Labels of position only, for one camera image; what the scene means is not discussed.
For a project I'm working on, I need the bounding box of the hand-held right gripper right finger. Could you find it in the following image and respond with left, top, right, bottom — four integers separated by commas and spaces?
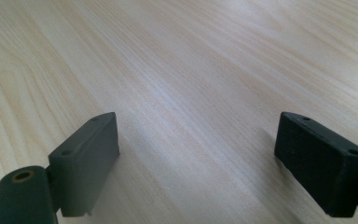
273, 111, 358, 218

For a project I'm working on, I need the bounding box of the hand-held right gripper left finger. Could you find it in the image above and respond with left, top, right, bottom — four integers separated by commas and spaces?
48, 111, 121, 218

